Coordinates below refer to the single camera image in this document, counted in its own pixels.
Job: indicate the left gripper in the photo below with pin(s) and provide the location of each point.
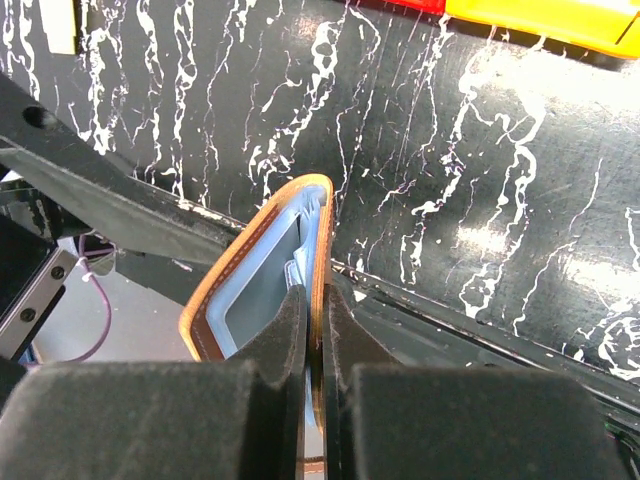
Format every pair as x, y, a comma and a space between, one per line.
92, 187

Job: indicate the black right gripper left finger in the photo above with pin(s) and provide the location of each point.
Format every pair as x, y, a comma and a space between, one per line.
237, 419

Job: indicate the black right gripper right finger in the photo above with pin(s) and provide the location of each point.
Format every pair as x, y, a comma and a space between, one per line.
385, 420

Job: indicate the brown leather card holder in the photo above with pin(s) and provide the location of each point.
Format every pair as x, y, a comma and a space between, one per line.
285, 245

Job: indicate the red plastic bin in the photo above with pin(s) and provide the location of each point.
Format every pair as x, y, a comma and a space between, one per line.
429, 7

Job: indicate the yellow plastic bin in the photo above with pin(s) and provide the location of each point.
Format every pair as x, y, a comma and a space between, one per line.
609, 27

